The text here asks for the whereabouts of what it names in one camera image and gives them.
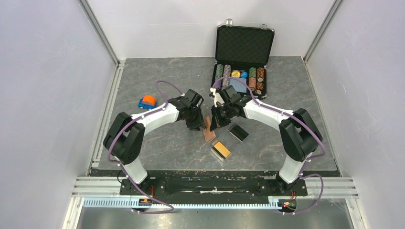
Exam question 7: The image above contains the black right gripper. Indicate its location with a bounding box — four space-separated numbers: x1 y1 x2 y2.
211 103 234 131

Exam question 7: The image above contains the tan leather card holder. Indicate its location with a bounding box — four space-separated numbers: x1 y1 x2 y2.
202 116 216 143

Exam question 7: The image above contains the black credit card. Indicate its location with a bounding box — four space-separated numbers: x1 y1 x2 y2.
229 124 249 142

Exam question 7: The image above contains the clear acrylic card box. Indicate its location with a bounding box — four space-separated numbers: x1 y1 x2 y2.
210 123 249 164

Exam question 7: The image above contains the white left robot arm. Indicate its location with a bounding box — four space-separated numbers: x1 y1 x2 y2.
103 89 205 195

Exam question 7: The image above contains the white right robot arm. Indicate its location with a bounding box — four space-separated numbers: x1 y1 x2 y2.
210 86 323 195

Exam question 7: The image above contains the orange credit card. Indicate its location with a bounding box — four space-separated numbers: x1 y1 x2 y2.
211 141 231 159

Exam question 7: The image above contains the blue orange toy car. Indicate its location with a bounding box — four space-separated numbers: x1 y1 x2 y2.
138 95 157 110

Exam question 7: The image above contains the black poker chip case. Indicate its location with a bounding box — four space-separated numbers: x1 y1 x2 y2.
211 25 275 99

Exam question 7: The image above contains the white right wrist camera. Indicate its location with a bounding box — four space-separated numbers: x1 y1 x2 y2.
210 88 224 107

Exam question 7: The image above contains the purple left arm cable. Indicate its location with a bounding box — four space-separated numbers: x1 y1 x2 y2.
107 79 185 215

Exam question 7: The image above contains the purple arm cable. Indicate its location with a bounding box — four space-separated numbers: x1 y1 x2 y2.
212 76 327 215
107 79 185 215

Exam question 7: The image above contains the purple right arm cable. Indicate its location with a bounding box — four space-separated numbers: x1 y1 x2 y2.
212 76 327 215

